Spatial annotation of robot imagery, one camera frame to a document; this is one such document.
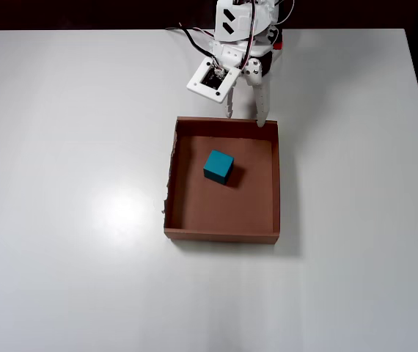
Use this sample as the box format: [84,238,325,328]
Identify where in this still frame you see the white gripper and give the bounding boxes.
[210,38,274,128]

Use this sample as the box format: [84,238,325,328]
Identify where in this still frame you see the blue cube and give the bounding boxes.
[202,149,236,186]

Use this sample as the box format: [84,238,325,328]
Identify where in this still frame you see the brown cardboard box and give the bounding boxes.
[161,115,282,246]

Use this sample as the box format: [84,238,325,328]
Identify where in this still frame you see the red black base clamp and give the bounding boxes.
[269,27,285,53]

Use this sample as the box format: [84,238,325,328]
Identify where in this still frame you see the white camera module with board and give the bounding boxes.
[186,56,243,105]

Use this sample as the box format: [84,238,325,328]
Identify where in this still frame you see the red white black servo cable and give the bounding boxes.
[243,0,265,71]

